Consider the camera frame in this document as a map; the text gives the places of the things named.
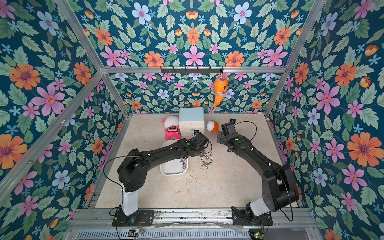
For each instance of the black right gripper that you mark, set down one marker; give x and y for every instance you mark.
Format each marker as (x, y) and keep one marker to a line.
(226, 130)

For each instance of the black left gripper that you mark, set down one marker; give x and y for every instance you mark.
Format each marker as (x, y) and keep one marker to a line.
(202, 147)

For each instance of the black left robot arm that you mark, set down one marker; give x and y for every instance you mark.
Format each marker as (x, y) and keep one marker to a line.
(133, 170)

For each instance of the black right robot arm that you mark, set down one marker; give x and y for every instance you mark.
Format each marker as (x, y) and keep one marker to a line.
(279, 187)

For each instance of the pale blue drawer box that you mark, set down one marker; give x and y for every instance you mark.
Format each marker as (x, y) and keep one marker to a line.
(191, 120)

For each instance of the pile of silver wing nuts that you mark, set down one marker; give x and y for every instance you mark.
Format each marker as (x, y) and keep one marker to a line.
(184, 164)

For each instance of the white storage tray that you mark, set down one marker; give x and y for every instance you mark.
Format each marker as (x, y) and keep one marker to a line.
(173, 168)

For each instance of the orange white plush ball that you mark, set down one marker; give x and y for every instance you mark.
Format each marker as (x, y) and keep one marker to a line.
(212, 126)

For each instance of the pink white plush toy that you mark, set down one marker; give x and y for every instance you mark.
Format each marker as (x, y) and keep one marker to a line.
(172, 128)

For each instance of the orange hanging fish plush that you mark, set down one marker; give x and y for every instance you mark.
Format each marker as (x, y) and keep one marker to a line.
(220, 88)

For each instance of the black hook rail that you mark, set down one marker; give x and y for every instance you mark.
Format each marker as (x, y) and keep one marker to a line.
(191, 70)

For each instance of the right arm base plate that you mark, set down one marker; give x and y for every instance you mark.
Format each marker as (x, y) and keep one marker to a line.
(246, 217)

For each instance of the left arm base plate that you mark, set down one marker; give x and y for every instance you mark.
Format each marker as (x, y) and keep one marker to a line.
(141, 218)

